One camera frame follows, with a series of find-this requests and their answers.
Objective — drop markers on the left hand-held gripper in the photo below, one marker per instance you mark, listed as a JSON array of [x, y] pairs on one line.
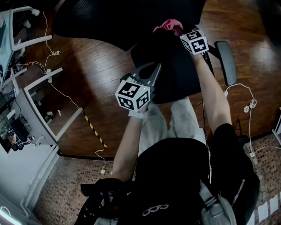
[[131, 94]]

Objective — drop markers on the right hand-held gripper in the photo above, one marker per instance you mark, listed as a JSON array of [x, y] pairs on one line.
[[195, 42]]

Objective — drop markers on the pink cloth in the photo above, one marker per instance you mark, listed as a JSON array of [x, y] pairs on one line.
[[168, 24]]

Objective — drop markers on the person's right forearm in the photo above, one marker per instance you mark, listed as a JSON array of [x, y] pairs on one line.
[[216, 103]]

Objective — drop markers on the person's left forearm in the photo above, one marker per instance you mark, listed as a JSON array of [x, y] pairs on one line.
[[125, 145]]

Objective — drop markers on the black chair seat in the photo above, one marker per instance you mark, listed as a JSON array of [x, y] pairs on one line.
[[175, 72]]

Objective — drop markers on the black chair armrest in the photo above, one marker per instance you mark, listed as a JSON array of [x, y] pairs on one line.
[[227, 63]]

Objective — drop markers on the person's light grey trousers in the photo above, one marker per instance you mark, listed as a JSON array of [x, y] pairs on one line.
[[153, 127]]

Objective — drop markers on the yellow black striped floor strip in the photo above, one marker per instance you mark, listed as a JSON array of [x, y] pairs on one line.
[[94, 129]]

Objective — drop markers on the person's black shirt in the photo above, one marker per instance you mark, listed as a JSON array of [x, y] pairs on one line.
[[171, 171]]

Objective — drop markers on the grey desk with white legs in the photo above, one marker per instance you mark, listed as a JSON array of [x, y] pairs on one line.
[[33, 109]]

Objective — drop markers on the white power strip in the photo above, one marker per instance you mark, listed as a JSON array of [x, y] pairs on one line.
[[39, 140]]

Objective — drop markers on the light blue desk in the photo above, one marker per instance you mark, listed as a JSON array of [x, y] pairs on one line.
[[5, 44]]

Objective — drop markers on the white baseboard pipes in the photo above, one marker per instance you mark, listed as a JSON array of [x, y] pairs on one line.
[[37, 180]]

